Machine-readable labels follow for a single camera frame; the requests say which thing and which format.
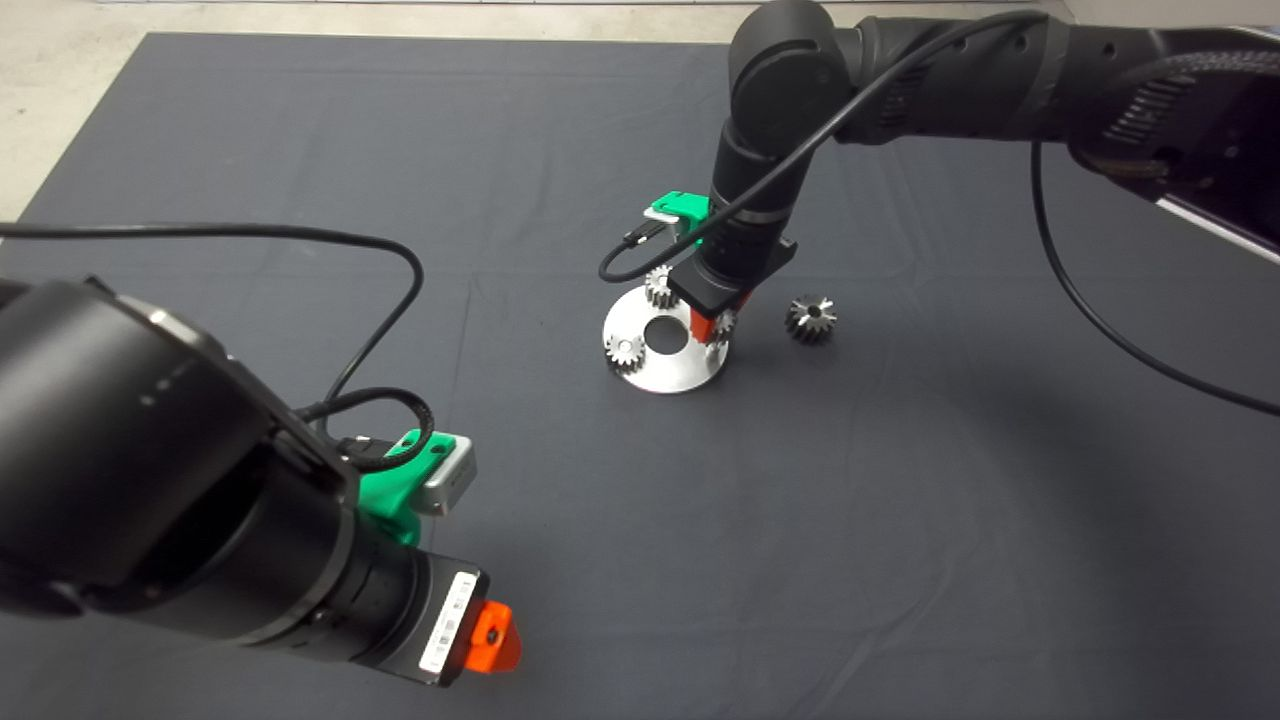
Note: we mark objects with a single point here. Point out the dark grey table cloth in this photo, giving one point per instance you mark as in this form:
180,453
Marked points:
640,500

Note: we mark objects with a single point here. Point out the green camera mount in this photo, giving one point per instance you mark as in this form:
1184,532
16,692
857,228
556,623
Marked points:
380,495
685,205

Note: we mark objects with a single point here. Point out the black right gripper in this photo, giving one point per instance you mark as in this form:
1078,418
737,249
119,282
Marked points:
725,290

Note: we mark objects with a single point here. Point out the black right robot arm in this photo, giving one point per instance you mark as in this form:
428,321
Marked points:
790,80

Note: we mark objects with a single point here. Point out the small steel gear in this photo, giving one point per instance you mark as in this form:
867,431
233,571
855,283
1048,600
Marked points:
615,358
655,292
724,328

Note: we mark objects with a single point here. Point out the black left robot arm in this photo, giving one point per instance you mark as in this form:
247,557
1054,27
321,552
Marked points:
150,460

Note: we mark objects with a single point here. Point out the green left camera mount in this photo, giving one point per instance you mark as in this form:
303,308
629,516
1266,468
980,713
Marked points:
380,495

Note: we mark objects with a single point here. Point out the silver camera box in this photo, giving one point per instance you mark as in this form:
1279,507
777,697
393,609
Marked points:
665,217
448,480

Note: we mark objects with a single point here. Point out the silver left camera box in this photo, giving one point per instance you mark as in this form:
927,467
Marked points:
448,480

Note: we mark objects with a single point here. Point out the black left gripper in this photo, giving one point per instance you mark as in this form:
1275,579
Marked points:
430,615

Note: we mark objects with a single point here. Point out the silver right camera box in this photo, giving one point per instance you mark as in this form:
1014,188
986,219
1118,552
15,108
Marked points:
665,217

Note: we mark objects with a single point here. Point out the green right camera mount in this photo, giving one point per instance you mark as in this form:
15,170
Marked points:
685,205

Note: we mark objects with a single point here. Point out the round metal plate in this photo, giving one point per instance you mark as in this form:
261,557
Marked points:
660,378

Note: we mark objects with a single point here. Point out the large steel gear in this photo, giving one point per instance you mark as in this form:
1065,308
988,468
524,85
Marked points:
800,325

